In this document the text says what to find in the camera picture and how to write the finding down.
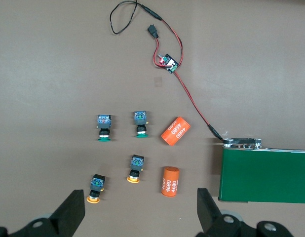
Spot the yellow push button switch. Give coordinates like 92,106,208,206
86,174,106,204
126,155,145,184

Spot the small black circuit board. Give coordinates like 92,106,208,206
157,53,180,75

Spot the black switch with red lead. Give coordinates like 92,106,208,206
147,24,165,67

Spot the green push button switch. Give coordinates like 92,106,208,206
96,114,113,143
132,110,150,138

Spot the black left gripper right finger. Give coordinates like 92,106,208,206
196,188,244,237

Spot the orange 4680 battery cylinder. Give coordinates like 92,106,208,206
160,116,192,147
159,166,180,198

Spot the green conveyor belt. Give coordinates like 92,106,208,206
218,137,305,204

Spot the red black conveyor cable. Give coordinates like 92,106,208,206
174,70,225,143

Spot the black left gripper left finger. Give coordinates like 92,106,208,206
13,189,85,237

